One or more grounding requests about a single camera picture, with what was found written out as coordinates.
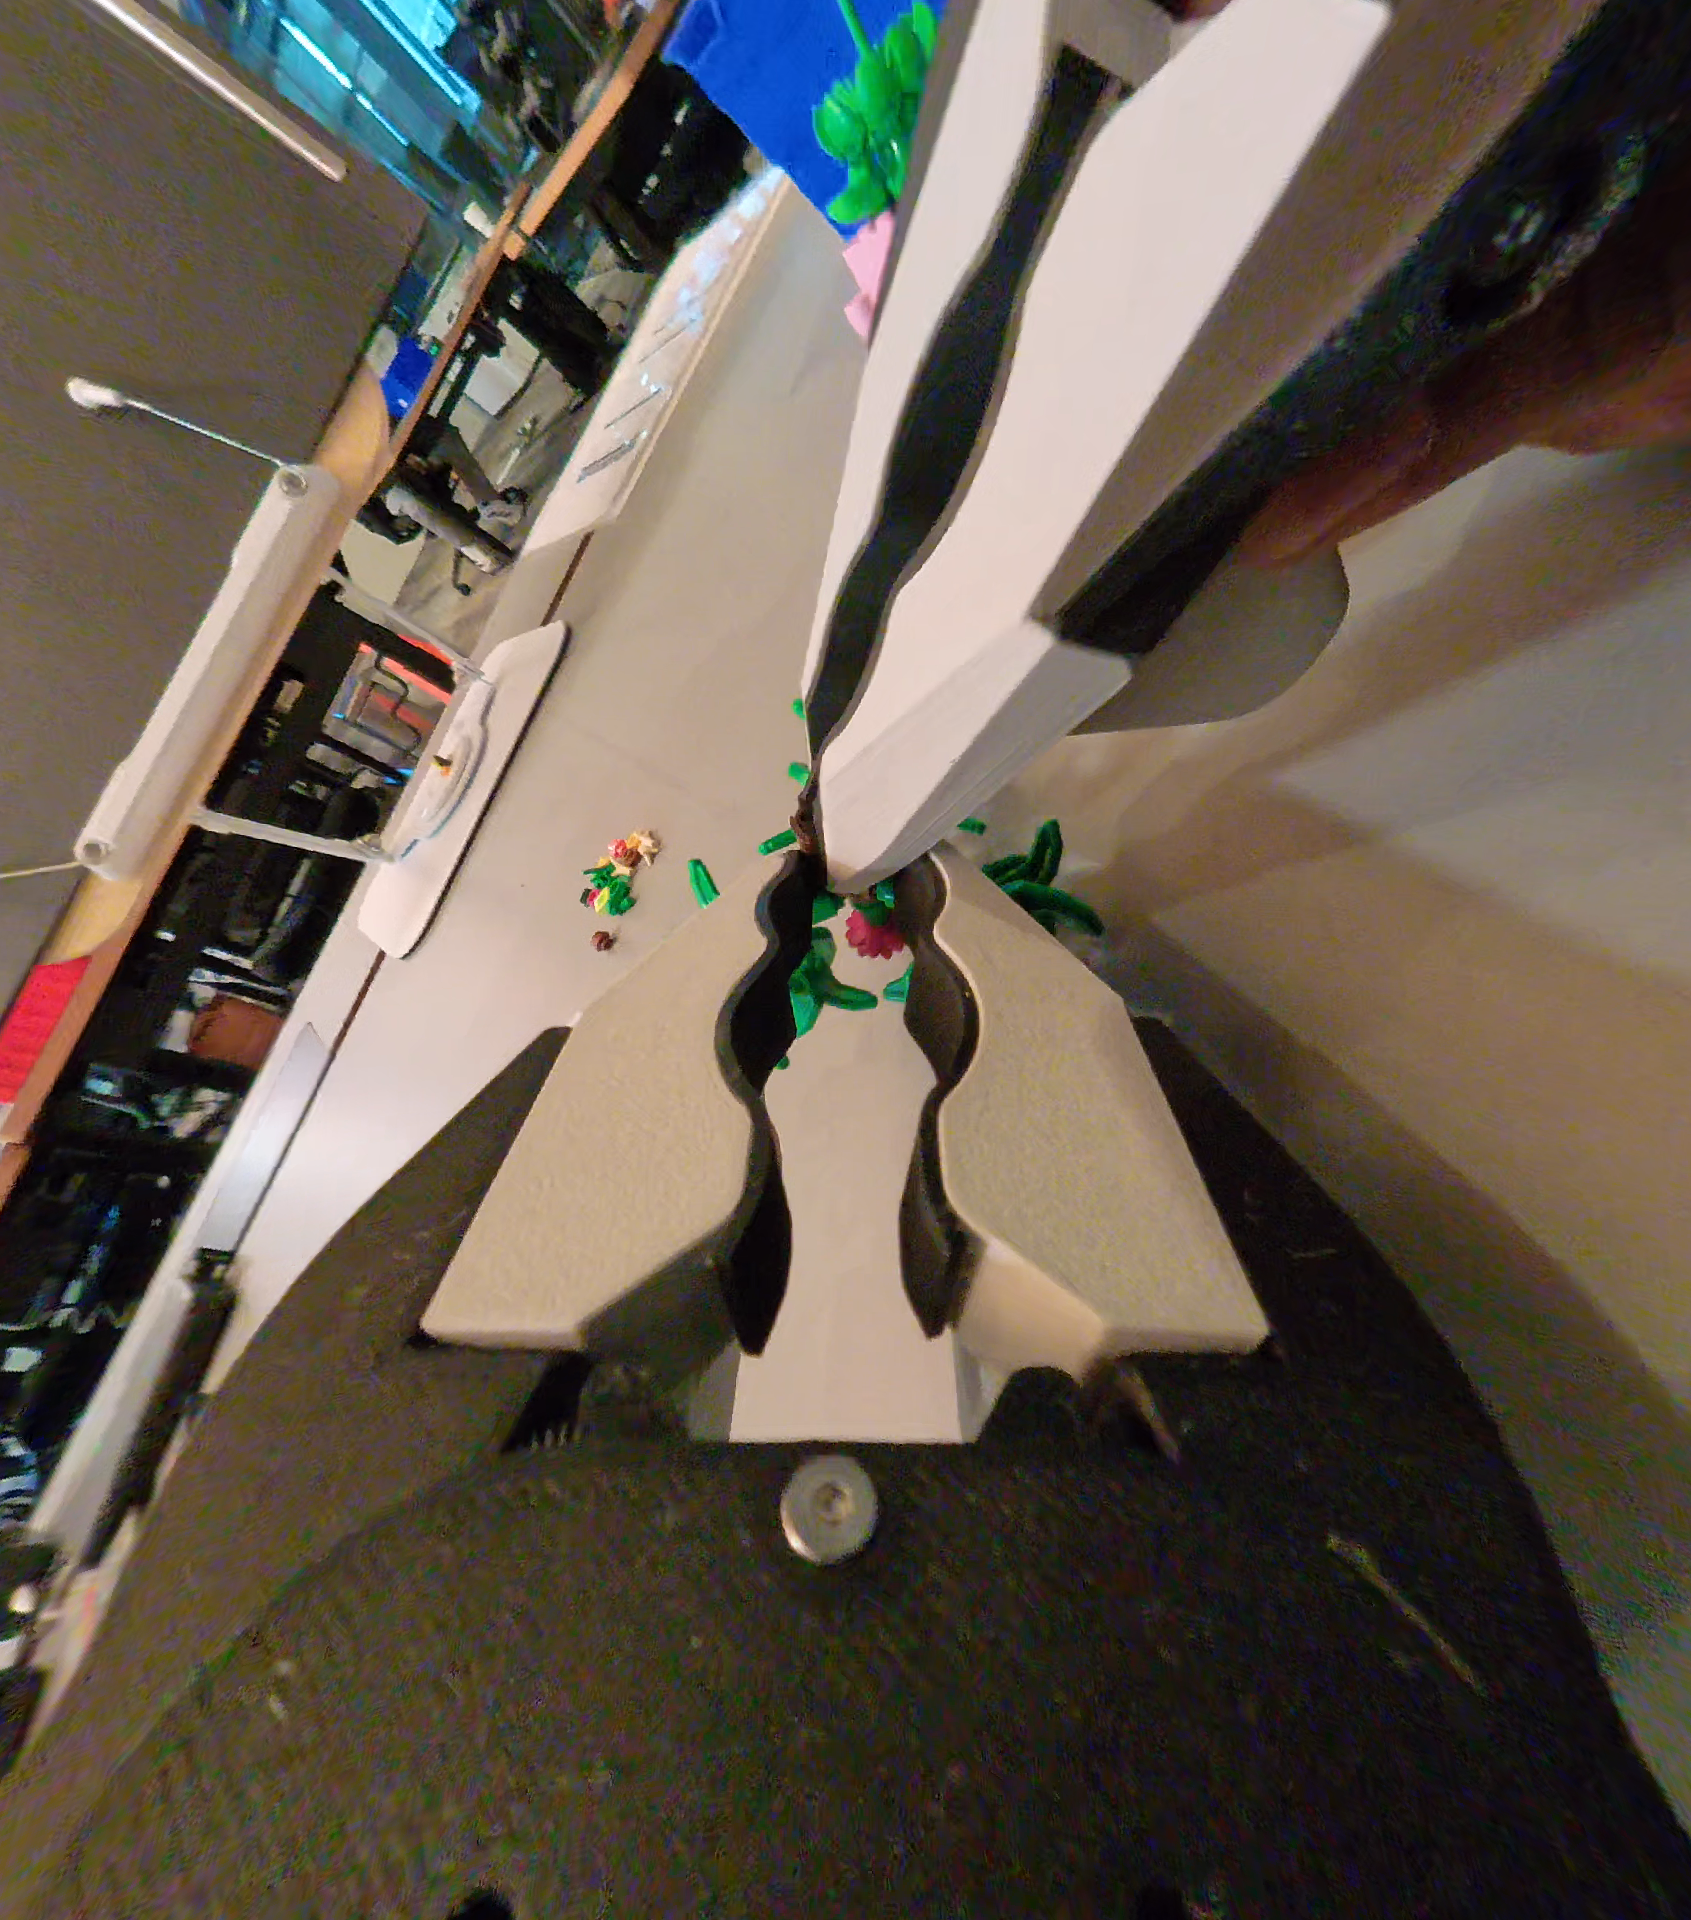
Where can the silver metal rod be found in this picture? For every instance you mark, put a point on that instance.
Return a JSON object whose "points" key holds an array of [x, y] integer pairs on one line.
{"points": [[230, 90]]}

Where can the person's right hand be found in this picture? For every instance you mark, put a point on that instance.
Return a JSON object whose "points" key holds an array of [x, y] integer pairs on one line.
{"points": [[1685, 300]]}

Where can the white desk stand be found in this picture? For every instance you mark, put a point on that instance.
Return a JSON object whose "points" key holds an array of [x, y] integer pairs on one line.
{"points": [[469, 780]]}

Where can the brown long desk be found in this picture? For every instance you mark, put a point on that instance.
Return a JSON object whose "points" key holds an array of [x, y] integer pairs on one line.
{"points": [[361, 429]]}

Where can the blue plastic crate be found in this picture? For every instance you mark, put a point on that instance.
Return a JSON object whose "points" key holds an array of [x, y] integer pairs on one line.
{"points": [[409, 375]]}

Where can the green toy brick plant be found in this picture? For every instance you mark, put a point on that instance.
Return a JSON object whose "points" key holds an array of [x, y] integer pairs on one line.
{"points": [[821, 983]]}

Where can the pile of small toy bricks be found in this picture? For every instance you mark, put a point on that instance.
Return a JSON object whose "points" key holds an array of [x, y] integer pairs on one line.
{"points": [[619, 885]]}

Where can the red box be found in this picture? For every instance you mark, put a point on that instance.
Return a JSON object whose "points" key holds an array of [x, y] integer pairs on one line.
{"points": [[20, 1035]]}

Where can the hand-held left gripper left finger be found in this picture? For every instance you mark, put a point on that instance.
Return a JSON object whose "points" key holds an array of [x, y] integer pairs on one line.
{"points": [[605, 1185]]}

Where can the green toy brick leaf sprig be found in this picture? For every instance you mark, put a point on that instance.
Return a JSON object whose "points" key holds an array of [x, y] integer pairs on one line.
{"points": [[1047, 893]]}

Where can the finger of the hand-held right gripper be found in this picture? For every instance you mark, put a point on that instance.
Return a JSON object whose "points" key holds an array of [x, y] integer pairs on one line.
{"points": [[1159, 300], [919, 270]]}

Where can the blue printed box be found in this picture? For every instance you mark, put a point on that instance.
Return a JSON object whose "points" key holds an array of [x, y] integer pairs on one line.
{"points": [[755, 74]]}

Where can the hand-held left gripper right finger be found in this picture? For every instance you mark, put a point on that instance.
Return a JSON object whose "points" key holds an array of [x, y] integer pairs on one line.
{"points": [[1085, 1170]]}

